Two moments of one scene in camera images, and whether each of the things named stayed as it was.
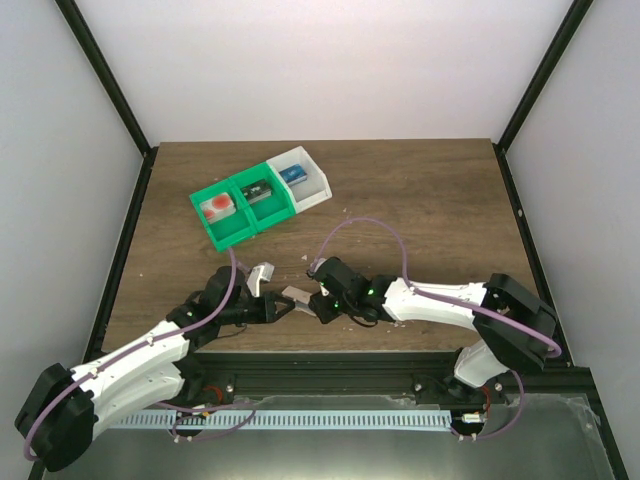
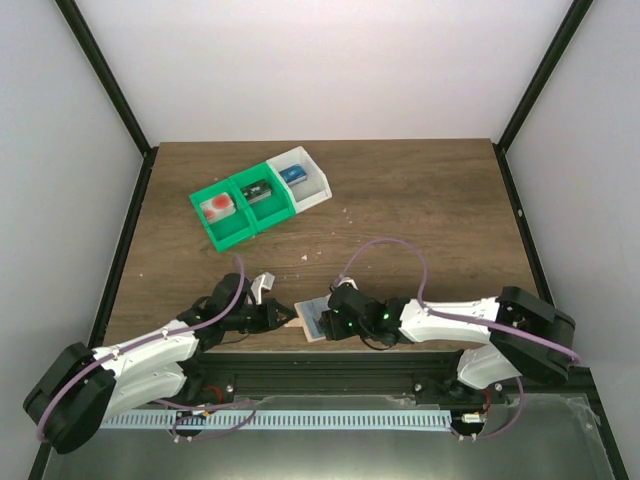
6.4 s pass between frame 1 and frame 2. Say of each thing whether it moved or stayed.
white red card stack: stayed
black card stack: stayed
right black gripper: moved
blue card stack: stayed
